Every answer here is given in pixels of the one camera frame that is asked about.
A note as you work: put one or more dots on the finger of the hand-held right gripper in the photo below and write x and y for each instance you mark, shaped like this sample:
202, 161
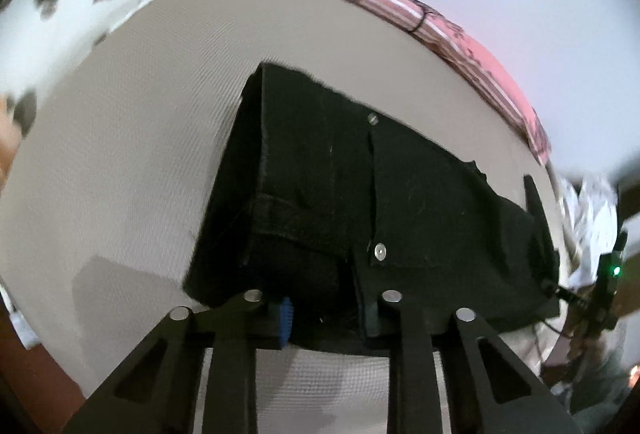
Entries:
534, 204

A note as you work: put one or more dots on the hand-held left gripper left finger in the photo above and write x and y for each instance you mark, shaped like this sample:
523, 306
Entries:
285, 320

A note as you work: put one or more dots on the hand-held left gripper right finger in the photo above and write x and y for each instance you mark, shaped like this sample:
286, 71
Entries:
397, 319

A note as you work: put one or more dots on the black pants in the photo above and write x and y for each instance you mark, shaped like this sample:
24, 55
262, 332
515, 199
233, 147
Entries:
310, 163

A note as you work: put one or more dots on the person's right forearm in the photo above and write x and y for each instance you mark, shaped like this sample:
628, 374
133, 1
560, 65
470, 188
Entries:
600, 379

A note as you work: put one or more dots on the white crumpled cloth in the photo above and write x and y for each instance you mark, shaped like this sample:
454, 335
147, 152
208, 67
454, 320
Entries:
587, 214

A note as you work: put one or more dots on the pink striped bedsheet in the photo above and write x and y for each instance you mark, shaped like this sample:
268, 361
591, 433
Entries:
480, 58

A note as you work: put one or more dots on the grey woven mattress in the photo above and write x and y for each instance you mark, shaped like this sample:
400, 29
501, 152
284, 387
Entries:
125, 138

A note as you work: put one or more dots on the white floral quilt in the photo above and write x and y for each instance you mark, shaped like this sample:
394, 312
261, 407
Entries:
75, 28

